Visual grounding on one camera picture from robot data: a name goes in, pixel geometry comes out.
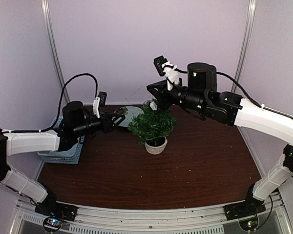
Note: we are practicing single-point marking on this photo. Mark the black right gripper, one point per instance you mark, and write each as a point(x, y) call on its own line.
point(160, 94)

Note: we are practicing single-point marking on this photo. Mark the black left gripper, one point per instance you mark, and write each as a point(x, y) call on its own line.
point(107, 125)

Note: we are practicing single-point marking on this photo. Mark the white battery box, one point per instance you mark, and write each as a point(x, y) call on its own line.
point(153, 106)

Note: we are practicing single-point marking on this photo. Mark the small green christmas tree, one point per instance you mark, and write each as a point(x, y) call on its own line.
point(153, 127)

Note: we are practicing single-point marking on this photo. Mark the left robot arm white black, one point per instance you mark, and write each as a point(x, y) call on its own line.
point(76, 123)

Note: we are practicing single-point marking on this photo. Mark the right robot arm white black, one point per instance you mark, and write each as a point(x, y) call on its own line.
point(201, 95)

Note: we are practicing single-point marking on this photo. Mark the light blue flower plate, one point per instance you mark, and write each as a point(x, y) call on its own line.
point(129, 112)

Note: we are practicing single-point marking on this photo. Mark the light blue plastic basket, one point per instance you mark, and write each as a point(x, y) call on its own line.
point(72, 156)

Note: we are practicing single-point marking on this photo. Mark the left circuit board with leds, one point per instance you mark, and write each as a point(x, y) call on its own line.
point(51, 224)

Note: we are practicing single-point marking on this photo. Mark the circuit board with leds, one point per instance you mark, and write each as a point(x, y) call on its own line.
point(249, 224)
point(51, 224)

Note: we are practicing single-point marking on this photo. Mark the right circuit board with leds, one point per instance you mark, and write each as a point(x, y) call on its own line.
point(249, 224)

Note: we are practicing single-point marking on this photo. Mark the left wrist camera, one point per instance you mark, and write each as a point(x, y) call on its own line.
point(98, 103)

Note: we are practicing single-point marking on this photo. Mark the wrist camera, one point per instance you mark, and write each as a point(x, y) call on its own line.
point(166, 69)
point(98, 103)

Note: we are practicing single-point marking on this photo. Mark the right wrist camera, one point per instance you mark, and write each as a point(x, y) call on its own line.
point(166, 69)

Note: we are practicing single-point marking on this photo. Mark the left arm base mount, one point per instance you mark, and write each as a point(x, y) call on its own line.
point(62, 211)

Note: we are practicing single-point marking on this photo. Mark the right aluminium frame post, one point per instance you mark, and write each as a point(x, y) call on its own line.
point(249, 24)

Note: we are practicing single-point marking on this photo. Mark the aluminium frame post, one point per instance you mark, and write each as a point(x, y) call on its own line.
point(52, 43)
point(249, 24)

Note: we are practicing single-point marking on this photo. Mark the left aluminium frame post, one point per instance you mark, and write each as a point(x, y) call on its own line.
point(52, 43)

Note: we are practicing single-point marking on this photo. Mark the front aluminium rail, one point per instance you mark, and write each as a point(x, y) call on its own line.
point(202, 220)

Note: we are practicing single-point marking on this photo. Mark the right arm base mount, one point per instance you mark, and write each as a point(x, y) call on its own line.
point(250, 206)

